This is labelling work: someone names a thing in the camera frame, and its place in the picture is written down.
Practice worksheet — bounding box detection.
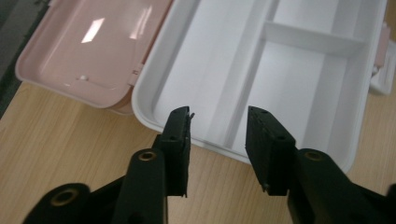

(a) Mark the white divided tray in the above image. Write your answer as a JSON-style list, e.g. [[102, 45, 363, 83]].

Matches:
[[131, 0, 390, 174]]

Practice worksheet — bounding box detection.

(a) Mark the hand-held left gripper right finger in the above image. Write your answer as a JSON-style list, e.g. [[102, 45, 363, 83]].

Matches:
[[245, 105, 297, 197]]

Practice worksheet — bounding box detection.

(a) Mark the pink plastic storage box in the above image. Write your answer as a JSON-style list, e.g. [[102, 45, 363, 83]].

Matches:
[[14, 0, 396, 174]]

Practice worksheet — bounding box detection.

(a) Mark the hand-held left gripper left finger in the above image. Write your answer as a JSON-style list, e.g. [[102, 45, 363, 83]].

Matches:
[[152, 105, 196, 199]]

